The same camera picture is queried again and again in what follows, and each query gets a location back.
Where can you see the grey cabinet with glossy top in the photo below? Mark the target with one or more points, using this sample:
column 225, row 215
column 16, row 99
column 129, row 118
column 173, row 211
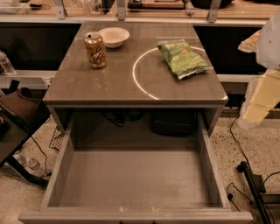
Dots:
column 136, row 75

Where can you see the plastic bottle on floor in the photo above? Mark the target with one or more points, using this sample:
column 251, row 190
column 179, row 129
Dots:
column 32, row 165

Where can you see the black stand with cables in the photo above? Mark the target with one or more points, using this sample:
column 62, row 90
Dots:
column 256, row 184

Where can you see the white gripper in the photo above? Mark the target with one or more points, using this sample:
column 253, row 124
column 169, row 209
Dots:
column 270, row 48

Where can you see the gold patterned drink can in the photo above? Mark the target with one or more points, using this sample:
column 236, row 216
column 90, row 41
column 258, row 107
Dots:
column 95, row 48

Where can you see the clear plastic water bottle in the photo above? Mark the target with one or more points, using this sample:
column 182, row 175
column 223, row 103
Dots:
column 6, row 64

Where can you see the black bag under cabinet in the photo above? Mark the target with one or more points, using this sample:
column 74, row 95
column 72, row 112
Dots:
column 173, row 123

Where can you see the white ceramic bowl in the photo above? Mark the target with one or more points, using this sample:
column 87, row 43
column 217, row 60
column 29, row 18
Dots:
column 114, row 37

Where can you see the wire mesh basket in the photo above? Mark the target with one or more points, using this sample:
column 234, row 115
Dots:
column 56, row 140

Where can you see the green jalapeno chip bag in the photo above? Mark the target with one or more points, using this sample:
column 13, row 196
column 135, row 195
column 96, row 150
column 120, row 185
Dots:
column 181, row 58

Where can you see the open grey top drawer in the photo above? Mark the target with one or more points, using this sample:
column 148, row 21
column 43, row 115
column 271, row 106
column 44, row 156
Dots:
column 129, row 175

